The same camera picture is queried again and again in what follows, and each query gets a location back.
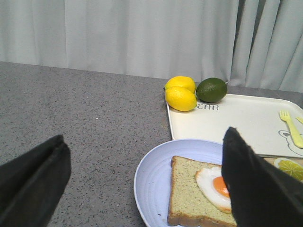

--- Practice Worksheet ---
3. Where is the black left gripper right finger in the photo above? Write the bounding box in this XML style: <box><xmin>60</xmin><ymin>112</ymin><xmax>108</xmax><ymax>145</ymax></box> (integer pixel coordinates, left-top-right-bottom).
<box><xmin>223</xmin><ymin>127</ymin><xmax>303</xmax><ymax>227</ymax></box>

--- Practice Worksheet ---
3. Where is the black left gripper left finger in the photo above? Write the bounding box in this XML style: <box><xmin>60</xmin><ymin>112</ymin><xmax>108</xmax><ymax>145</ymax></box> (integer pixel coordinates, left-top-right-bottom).
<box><xmin>0</xmin><ymin>135</ymin><xmax>71</xmax><ymax>227</ymax></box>

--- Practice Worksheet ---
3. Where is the light blue round plate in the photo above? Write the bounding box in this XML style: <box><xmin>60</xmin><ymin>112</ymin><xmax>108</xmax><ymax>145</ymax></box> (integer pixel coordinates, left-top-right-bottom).
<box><xmin>134</xmin><ymin>139</ymin><xmax>222</xmax><ymax>227</ymax></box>

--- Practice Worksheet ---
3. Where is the bottom bread slice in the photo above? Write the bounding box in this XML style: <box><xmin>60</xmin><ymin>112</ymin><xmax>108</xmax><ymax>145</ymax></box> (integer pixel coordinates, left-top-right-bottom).
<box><xmin>167</xmin><ymin>156</ymin><xmax>237</xmax><ymax>227</ymax></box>

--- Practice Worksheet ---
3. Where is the white rectangular tray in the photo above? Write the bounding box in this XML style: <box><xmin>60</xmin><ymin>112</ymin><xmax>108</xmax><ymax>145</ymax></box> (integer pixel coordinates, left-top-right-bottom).
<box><xmin>167</xmin><ymin>94</ymin><xmax>303</xmax><ymax>158</ymax></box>

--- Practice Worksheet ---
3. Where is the lemon slice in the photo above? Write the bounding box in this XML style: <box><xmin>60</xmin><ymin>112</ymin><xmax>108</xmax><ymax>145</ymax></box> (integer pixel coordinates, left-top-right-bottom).
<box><xmin>273</xmin><ymin>157</ymin><xmax>303</xmax><ymax>182</ymax></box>

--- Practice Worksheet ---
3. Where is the fried egg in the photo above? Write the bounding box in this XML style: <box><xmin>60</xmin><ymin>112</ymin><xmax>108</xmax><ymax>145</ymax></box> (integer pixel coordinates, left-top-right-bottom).
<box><xmin>196</xmin><ymin>166</ymin><xmax>232</xmax><ymax>213</ymax></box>

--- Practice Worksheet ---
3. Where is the yellow plastic fork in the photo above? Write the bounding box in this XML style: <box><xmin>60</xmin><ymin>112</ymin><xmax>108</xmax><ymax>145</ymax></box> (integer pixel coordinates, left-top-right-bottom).
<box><xmin>279</xmin><ymin>110</ymin><xmax>303</xmax><ymax>148</ymax></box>

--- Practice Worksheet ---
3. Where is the yellow plastic knife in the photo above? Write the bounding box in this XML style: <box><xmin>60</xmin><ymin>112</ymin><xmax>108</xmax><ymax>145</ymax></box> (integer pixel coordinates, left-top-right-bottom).
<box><xmin>296</xmin><ymin>117</ymin><xmax>303</xmax><ymax>124</ymax></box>

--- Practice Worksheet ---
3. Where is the green lime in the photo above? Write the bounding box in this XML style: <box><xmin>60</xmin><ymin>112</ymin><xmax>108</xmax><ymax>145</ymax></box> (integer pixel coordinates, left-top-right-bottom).
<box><xmin>196</xmin><ymin>78</ymin><xmax>228</xmax><ymax>103</ymax></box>

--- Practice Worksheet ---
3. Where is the front yellow lemon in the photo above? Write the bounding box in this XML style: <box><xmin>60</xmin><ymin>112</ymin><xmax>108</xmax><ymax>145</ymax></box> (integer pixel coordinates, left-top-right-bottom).
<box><xmin>165</xmin><ymin>86</ymin><xmax>196</xmax><ymax>112</ymax></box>

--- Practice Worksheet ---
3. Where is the yellow lemon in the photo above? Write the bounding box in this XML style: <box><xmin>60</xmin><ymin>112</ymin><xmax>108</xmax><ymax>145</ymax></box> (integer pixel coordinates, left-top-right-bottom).
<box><xmin>165</xmin><ymin>86</ymin><xmax>196</xmax><ymax>112</ymax></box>
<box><xmin>163</xmin><ymin>76</ymin><xmax>196</xmax><ymax>93</ymax></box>

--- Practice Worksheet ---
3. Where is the rear yellow lemon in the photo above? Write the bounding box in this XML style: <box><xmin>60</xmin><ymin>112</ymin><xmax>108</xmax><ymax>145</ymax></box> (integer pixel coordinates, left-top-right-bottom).
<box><xmin>163</xmin><ymin>76</ymin><xmax>196</xmax><ymax>93</ymax></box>

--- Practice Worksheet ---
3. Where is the grey curtain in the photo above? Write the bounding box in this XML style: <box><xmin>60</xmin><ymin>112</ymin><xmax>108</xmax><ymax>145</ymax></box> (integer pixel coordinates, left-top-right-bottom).
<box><xmin>0</xmin><ymin>0</ymin><xmax>303</xmax><ymax>92</ymax></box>

